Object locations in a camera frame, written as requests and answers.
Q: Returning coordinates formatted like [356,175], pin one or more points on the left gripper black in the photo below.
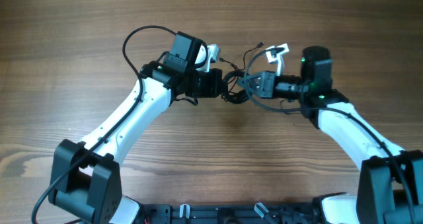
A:
[215,76]

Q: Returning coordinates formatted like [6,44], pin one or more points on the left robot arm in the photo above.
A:
[85,179]

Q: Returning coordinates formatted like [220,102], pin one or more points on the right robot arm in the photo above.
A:
[390,183]

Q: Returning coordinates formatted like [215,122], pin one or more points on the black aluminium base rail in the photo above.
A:
[285,213]

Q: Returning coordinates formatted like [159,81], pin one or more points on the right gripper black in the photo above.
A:
[269,85]

